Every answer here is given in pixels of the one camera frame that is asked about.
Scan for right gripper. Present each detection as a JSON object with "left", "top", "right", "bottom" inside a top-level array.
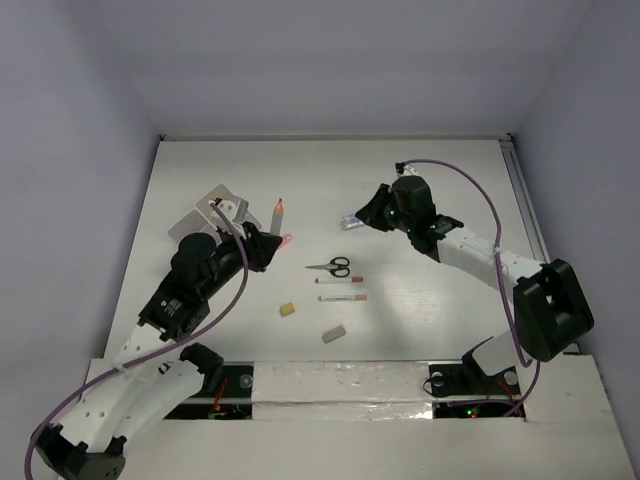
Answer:
[{"left": 356, "top": 182, "right": 415, "bottom": 233}]

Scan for pencil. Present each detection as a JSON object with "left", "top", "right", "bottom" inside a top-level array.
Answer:
[{"left": 270, "top": 199, "right": 284, "bottom": 236}]

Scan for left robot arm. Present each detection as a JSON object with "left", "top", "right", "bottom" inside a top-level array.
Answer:
[{"left": 24, "top": 222, "right": 282, "bottom": 479}]

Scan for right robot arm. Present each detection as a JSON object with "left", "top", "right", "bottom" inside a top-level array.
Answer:
[{"left": 355, "top": 176, "right": 594, "bottom": 392}]

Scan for small spray bottle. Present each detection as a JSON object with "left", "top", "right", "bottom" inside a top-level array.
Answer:
[{"left": 341, "top": 215, "right": 365, "bottom": 231}]

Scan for white compartment organizer tray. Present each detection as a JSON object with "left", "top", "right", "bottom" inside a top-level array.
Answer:
[{"left": 167, "top": 184, "right": 262, "bottom": 245}]

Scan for yellow eraser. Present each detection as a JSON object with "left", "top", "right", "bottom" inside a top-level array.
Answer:
[{"left": 279, "top": 303, "right": 296, "bottom": 317}]

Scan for white marker brown cap upper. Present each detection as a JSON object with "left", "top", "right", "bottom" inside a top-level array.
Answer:
[{"left": 315, "top": 276, "right": 364, "bottom": 285}]

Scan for white marker brown cap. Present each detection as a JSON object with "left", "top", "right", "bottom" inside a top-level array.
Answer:
[
  {"left": 317, "top": 294, "right": 368, "bottom": 302},
  {"left": 315, "top": 276, "right": 364, "bottom": 285}
]

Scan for white marker brown cap lower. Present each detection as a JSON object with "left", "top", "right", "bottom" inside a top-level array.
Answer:
[{"left": 317, "top": 294, "right": 368, "bottom": 302}]

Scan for grey eraser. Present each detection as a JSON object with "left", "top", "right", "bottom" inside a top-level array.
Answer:
[{"left": 322, "top": 325, "right": 346, "bottom": 344}]

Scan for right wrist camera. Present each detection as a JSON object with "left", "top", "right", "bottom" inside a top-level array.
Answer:
[{"left": 395, "top": 161, "right": 418, "bottom": 178}]

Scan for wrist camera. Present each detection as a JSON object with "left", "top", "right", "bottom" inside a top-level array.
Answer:
[
  {"left": 395, "top": 161, "right": 418, "bottom": 178},
  {"left": 209, "top": 195, "right": 249, "bottom": 223}
]

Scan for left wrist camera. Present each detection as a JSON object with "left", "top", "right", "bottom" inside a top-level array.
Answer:
[{"left": 209, "top": 195, "right": 249, "bottom": 223}]

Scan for black handled scissors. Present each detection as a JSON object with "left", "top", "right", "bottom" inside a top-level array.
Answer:
[{"left": 306, "top": 256, "right": 351, "bottom": 278}]

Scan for aluminium rail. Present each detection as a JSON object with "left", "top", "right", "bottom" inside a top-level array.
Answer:
[{"left": 499, "top": 138, "right": 593, "bottom": 362}]

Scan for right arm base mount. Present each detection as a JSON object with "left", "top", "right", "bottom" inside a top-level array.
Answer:
[{"left": 422, "top": 363, "right": 524, "bottom": 419}]

